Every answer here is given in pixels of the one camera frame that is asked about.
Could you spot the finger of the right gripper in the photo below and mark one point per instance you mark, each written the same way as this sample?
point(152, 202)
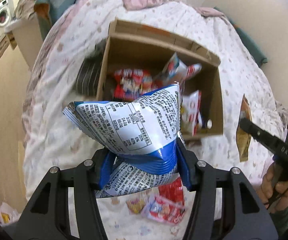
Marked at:
point(269, 141)

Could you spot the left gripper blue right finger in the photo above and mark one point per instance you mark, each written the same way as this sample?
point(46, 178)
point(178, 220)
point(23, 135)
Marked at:
point(186, 163)

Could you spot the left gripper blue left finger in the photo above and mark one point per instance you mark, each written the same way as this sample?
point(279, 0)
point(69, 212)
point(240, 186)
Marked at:
point(103, 160)

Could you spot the white yellow popcorn snack bag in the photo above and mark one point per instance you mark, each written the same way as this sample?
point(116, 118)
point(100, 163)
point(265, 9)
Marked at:
point(190, 109)

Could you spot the blue white cracker bag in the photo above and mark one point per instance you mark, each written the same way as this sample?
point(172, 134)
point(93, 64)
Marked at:
point(142, 134)

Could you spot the pompompurin snack bar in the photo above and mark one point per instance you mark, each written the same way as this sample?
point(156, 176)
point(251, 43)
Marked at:
point(136, 205)

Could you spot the pink white sauce pouch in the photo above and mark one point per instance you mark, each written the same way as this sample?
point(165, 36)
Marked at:
point(164, 210)

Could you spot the red Wangzai milk candy bag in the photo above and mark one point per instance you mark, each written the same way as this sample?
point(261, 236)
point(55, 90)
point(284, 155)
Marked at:
point(132, 83)

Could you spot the person's right hand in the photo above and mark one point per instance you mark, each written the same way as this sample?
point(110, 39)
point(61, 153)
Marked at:
point(265, 191)

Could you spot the red flat snack packet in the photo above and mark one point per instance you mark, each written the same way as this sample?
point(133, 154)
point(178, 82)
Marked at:
point(173, 191)

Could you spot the white patterned bed quilt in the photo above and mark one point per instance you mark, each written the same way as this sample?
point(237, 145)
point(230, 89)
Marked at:
point(58, 165)

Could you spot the dark striped garment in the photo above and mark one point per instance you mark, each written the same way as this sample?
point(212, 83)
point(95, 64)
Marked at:
point(88, 76)

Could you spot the open cardboard box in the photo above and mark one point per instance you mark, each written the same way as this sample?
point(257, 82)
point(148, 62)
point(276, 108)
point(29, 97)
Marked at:
point(168, 58)

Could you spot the white storage box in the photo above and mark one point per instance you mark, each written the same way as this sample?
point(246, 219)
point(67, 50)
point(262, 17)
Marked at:
point(25, 34)

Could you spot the pink blanket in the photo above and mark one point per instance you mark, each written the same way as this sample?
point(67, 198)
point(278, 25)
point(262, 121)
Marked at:
point(133, 5)

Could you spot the teal orange folded blanket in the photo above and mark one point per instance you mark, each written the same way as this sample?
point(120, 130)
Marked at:
point(48, 12)

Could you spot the teal cushion by wall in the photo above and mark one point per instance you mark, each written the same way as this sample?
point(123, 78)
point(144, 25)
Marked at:
point(252, 48)

